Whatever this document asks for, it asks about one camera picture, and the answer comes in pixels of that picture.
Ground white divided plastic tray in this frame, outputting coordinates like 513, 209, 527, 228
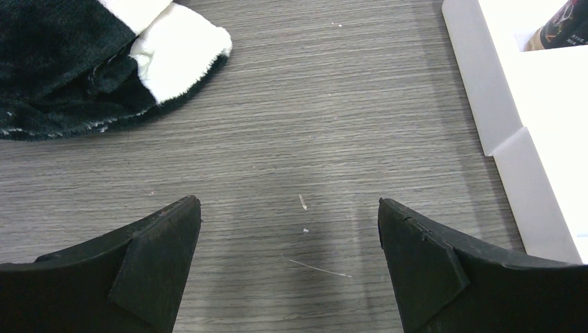
442, 0, 587, 264

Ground black white checkered blanket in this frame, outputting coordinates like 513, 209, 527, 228
1, 1, 232, 141

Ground small dark bottle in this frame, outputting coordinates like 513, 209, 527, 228
524, 0, 587, 51

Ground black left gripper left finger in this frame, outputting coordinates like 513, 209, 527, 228
1, 196, 202, 332

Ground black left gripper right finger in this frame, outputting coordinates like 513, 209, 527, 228
378, 198, 587, 332

